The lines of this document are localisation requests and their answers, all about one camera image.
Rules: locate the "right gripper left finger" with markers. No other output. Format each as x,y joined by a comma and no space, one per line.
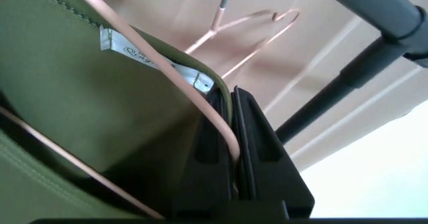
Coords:
200,177

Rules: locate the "green long-sleeved shirt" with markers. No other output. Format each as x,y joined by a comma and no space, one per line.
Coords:
67,83

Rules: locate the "beige curtain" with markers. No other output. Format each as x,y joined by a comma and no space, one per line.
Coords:
334,40

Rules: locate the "pink clothes hanger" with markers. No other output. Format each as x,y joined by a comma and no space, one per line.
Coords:
160,61
218,18

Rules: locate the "window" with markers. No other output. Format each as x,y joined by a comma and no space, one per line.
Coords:
384,177

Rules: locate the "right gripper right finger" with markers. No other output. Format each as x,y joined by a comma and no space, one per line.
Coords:
267,177

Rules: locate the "black clothes rack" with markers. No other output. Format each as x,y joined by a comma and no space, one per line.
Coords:
334,93

